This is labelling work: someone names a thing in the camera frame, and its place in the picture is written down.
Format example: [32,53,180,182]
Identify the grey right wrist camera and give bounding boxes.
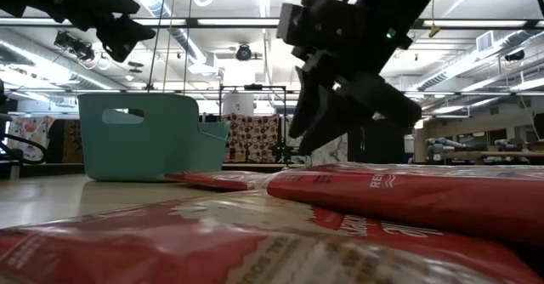
[275,2,309,47]

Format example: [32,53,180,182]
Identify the teal plastic basket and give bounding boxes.
[77,92,231,183]

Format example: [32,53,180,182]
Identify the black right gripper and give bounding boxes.
[288,0,423,156]

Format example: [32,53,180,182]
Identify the black curved tube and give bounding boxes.
[0,132,48,166]

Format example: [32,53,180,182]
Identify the circle-patterned cloth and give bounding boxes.
[222,113,282,164]

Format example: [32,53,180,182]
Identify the white barrel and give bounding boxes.
[222,93,256,116]

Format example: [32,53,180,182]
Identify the white floral cloth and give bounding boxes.
[309,131,349,168]

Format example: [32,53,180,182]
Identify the ceiling spotlight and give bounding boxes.
[235,43,253,62]

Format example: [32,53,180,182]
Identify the colourful patterned cloth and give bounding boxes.
[7,115,57,162]

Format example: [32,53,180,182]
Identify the wooden workbench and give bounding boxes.
[441,149,544,170]

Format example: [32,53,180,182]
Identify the black cabinet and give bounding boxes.
[347,121,406,165]

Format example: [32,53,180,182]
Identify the black ceiling equipment cluster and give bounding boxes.
[53,30,96,63]

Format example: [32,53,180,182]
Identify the ceiling air vent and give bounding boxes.
[475,30,495,54]

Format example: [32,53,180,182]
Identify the black metal stand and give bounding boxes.
[218,83,288,166]

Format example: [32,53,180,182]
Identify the red popcorn bag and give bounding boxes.
[0,189,544,284]
[163,170,274,192]
[266,162,544,247]

